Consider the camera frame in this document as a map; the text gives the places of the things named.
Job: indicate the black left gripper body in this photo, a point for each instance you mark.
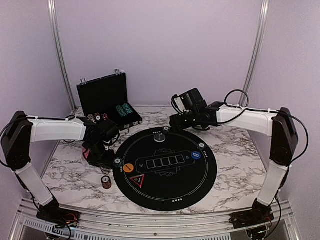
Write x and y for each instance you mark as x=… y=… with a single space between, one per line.
x=98 y=155

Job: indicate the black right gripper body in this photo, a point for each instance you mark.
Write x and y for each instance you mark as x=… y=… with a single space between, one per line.
x=192 y=121

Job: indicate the green 50 chip stack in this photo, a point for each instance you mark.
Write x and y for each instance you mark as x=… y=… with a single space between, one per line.
x=118 y=162

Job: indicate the clear acrylic dealer button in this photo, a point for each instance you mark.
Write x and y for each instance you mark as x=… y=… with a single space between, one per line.
x=159 y=137

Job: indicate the orange big blind button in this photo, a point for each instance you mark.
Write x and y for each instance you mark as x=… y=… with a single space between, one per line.
x=128 y=168

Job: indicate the blue small blind button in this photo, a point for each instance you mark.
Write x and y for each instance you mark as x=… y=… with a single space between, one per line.
x=196 y=155

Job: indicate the red triangular all-in marker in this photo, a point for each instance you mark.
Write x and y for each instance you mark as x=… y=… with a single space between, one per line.
x=138 y=179

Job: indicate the white black chip stack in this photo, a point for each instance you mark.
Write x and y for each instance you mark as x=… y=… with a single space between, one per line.
x=105 y=171

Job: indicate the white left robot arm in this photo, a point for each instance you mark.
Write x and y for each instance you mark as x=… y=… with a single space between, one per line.
x=24 y=130

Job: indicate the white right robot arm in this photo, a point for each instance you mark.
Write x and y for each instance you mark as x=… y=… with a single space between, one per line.
x=273 y=133

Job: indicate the red playing card deck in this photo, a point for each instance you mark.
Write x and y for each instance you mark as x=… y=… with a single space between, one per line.
x=85 y=153

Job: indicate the brown 100 chip stack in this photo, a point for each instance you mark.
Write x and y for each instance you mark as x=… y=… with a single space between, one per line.
x=97 y=117

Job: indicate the brown red chip stack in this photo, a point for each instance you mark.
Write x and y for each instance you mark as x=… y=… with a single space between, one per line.
x=106 y=182

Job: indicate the green chip row left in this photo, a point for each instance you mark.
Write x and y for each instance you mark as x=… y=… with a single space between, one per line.
x=121 y=111

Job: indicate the green chip row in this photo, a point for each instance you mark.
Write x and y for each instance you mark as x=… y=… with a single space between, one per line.
x=121 y=111
x=128 y=110

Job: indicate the round black poker mat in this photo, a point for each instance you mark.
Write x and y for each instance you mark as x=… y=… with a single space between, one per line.
x=173 y=179

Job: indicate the green chip row right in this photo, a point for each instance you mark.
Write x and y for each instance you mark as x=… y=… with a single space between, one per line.
x=128 y=110

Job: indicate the black poker chip case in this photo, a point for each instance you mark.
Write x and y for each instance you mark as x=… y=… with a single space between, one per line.
x=102 y=95

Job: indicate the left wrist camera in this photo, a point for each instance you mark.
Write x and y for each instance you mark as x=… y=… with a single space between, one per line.
x=104 y=132

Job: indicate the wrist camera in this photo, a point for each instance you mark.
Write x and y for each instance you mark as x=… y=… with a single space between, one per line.
x=191 y=100
x=104 y=132

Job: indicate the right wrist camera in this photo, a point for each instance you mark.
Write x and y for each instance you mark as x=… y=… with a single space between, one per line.
x=191 y=100

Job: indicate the right aluminium frame post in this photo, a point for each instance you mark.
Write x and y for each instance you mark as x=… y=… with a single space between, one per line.
x=260 y=33

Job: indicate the aluminium frame post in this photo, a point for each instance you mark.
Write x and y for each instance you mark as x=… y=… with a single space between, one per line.
x=260 y=33
x=59 y=51

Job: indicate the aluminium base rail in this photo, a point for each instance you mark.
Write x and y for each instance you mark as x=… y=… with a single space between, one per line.
x=108 y=225

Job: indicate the left aluminium frame post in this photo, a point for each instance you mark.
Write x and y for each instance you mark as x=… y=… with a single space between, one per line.
x=59 y=51

